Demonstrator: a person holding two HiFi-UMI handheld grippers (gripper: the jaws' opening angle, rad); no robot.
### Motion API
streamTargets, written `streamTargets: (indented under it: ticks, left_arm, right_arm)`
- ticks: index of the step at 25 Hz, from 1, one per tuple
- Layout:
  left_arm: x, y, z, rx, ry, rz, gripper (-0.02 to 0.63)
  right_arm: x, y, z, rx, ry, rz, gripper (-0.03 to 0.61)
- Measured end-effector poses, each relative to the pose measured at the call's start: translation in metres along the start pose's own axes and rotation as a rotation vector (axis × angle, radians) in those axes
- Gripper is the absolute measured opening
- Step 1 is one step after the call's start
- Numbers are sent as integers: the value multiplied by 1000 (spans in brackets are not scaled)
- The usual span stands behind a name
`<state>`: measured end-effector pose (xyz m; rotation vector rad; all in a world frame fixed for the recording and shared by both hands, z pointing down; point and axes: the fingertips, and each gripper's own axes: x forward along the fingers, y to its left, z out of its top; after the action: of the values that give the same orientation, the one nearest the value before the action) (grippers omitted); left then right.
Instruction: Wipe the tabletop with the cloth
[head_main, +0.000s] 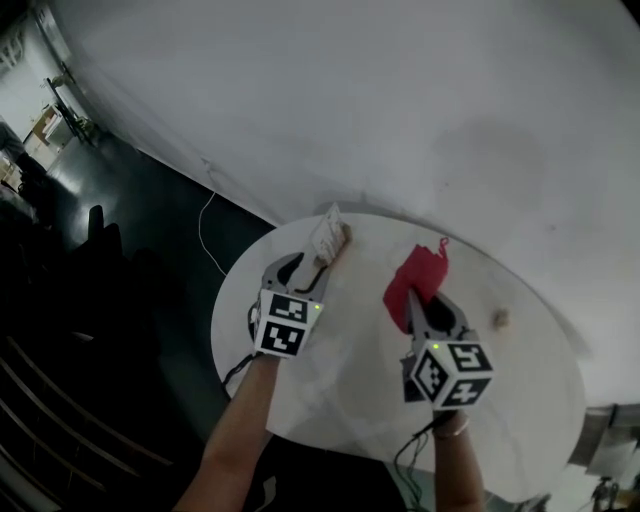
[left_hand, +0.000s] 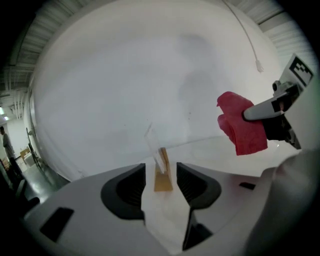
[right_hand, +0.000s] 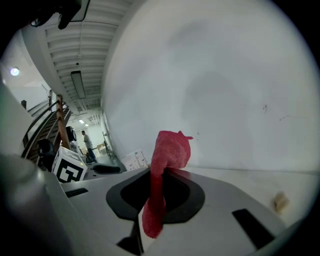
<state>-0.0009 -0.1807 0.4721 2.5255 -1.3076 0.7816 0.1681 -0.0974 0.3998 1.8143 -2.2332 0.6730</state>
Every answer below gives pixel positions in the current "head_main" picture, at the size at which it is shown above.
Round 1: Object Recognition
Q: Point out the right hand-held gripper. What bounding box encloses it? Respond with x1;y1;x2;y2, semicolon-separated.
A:
398;288;495;412

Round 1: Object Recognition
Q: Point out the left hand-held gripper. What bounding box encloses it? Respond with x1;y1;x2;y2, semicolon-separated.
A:
247;252;332;361

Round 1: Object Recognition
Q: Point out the red cloth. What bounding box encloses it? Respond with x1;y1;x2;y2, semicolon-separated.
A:
382;237;451;335

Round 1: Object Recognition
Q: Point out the person's left forearm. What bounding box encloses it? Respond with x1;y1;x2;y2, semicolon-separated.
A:
172;352;281;512

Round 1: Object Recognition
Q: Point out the person's right forearm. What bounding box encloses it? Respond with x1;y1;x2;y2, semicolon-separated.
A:
430;407;489;512

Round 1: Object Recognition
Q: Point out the round white table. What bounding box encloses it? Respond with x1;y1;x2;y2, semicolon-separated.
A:
209;212;587;501

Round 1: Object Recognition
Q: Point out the curved stair railing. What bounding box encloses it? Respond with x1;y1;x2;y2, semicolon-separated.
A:
0;334;176;512

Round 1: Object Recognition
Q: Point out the black metal rack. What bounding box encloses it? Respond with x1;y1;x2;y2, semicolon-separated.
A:
44;74;94;146

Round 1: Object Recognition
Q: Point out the white box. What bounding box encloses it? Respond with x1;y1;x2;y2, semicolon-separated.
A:
22;124;71;151

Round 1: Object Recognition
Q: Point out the cardboard box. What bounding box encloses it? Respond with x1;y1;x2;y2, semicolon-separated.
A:
29;104;61;136

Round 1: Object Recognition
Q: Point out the white floor cable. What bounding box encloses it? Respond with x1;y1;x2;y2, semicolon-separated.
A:
198;189;229;276

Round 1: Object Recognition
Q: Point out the thin metal bracelet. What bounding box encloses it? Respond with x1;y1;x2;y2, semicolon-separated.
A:
433;417;471;440

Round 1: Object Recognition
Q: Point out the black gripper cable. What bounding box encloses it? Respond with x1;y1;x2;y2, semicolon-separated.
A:
392;409;459;512
219;349;259;396

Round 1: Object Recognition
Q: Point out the grey metal frame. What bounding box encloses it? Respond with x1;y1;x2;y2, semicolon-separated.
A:
569;404;640;501

